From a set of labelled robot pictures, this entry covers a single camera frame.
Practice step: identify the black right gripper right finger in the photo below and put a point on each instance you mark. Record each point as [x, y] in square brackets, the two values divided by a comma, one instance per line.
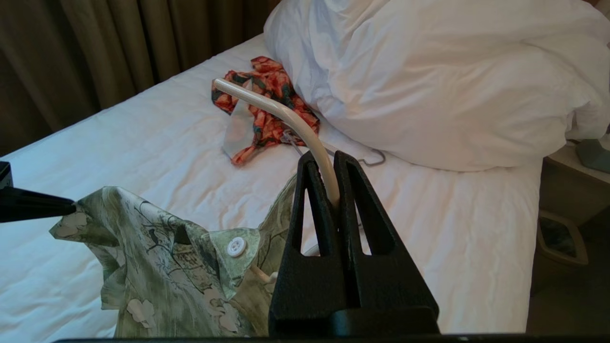
[386, 286]

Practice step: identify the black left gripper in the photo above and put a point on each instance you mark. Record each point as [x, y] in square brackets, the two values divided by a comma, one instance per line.
[5, 174]

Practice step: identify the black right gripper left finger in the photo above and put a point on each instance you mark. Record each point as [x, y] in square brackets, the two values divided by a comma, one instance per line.
[314, 286]

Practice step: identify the green leaf print shirt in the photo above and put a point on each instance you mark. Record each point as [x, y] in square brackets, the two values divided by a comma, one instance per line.
[167, 276]

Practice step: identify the brown curtain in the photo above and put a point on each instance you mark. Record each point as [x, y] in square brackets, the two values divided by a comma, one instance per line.
[95, 57]

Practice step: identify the brown rimmed floor tray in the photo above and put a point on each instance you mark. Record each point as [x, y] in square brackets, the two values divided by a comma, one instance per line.
[562, 238]

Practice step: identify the orange floral garment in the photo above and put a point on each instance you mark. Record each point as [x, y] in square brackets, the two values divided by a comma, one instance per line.
[271, 100]

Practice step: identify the wooden nightstand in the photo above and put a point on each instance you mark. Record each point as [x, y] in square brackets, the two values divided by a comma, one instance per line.
[567, 190]

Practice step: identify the large white pillow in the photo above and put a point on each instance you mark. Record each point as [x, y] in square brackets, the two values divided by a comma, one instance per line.
[429, 85]

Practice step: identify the grey tissue box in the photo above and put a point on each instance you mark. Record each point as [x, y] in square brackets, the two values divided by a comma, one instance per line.
[595, 157]

